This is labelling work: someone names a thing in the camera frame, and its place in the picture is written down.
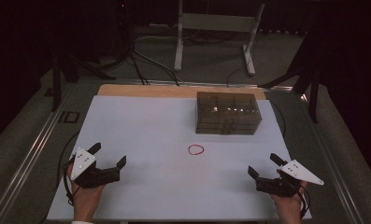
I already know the white table sheet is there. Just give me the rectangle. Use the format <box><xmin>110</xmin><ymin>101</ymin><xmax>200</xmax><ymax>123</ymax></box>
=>
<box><xmin>46</xmin><ymin>94</ymin><xmax>313</xmax><ymax>222</ymax></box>

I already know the black floor cable bundle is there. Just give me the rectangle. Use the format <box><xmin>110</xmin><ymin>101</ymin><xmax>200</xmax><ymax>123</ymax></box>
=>
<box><xmin>126</xmin><ymin>46</ymin><xmax>181</xmax><ymax>87</ymax></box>

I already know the hand-held gripper black cable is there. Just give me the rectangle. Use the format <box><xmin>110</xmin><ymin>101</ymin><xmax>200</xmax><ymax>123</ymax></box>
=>
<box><xmin>62</xmin><ymin>155</ymin><xmax>78</xmax><ymax>207</ymax></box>
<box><xmin>298</xmin><ymin>186</ymin><xmax>312</xmax><ymax>219</ymax></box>

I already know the red rubber band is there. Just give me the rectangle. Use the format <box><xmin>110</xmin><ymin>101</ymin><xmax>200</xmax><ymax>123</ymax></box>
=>
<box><xmin>187</xmin><ymin>144</ymin><xmax>206</xmax><ymax>157</ymax></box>

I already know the metal floor rail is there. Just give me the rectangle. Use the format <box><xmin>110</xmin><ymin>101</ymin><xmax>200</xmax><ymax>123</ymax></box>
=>
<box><xmin>0</xmin><ymin>83</ymin><xmax>78</xmax><ymax>224</ymax></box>
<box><xmin>296</xmin><ymin>92</ymin><xmax>365</xmax><ymax>224</ymax></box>

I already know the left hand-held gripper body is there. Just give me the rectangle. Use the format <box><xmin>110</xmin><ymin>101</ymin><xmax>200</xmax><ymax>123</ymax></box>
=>
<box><xmin>69</xmin><ymin>147</ymin><xmax>122</xmax><ymax>189</ymax></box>

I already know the person's right hand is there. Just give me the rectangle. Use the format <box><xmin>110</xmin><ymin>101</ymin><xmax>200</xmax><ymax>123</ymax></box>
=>
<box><xmin>270</xmin><ymin>181</ymin><xmax>309</xmax><ymax>224</ymax></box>

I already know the black tripod stand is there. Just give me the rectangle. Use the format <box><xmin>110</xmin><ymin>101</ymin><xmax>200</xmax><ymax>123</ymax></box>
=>
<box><xmin>49</xmin><ymin>50</ymin><xmax>117</xmax><ymax>114</ymax></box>
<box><xmin>257</xmin><ymin>29</ymin><xmax>322</xmax><ymax>124</ymax></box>

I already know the person's left hand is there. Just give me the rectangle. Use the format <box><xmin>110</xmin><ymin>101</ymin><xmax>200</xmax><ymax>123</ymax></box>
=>
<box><xmin>66</xmin><ymin>164</ymin><xmax>107</xmax><ymax>223</ymax></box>

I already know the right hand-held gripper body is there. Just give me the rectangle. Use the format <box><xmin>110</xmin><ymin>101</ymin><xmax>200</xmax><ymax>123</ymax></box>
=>
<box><xmin>255</xmin><ymin>159</ymin><xmax>325</xmax><ymax>199</ymax></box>

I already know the left hand-held gripper black cable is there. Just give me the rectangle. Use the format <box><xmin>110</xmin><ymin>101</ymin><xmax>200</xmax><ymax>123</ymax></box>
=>
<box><xmin>62</xmin><ymin>155</ymin><xmax>78</xmax><ymax>207</ymax></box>

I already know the white metal stand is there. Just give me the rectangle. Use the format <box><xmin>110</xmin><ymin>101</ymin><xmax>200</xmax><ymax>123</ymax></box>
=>
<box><xmin>173</xmin><ymin>0</ymin><xmax>266</xmax><ymax>77</ymax></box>

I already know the right hand-held gripper black cable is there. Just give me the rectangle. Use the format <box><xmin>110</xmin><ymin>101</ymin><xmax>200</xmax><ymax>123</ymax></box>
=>
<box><xmin>298</xmin><ymin>186</ymin><xmax>312</xmax><ymax>219</ymax></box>

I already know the smoked transparent drawer box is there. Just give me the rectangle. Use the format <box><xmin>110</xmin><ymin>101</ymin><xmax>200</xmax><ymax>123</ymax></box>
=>
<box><xmin>194</xmin><ymin>91</ymin><xmax>264</xmax><ymax>136</ymax></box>

